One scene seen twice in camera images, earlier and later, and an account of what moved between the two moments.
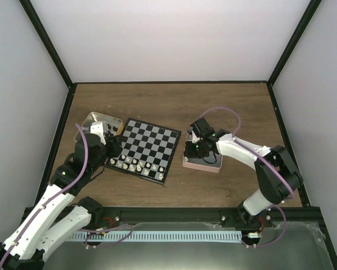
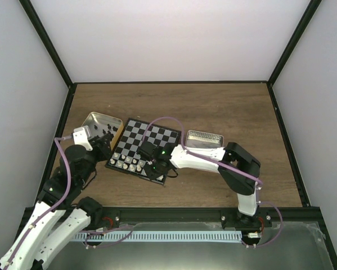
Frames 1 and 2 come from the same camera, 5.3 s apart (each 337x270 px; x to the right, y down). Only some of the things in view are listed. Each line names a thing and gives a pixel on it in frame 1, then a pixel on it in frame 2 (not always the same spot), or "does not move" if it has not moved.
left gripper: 116,147 to 104,149
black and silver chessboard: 148,151 does not move
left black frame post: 43,32 does not move
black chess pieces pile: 109,134 does not move
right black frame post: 312,7 does not move
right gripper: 190,153 to 151,174
